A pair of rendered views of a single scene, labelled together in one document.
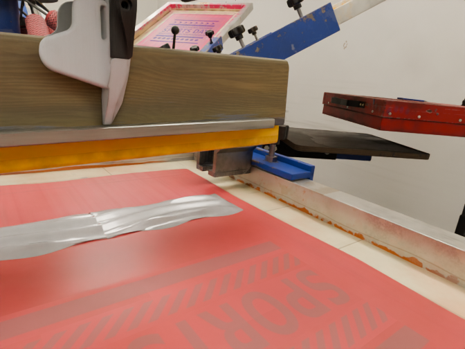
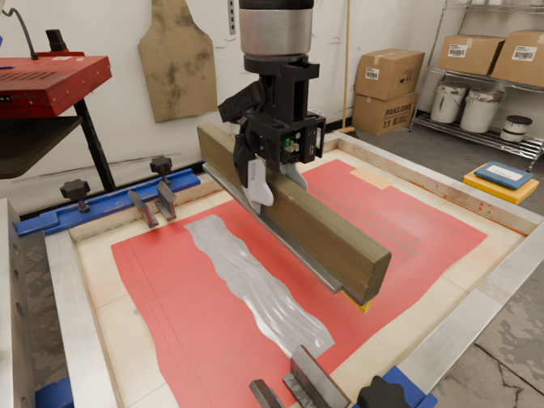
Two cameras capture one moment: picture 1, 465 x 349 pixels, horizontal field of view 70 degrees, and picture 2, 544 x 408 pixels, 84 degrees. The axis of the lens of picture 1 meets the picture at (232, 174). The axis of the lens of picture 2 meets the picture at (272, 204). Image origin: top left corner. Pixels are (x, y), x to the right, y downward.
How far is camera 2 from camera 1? 0.60 m
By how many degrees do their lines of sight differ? 79
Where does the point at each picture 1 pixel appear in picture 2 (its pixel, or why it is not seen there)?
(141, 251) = (272, 248)
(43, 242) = (275, 284)
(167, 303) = not seen: hidden behind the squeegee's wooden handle
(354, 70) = not seen: outside the picture
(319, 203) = not seen: hidden behind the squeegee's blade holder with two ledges
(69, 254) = (280, 274)
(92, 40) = (292, 169)
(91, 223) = (247, 272)
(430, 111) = (69, 83)
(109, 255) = (278, 258)
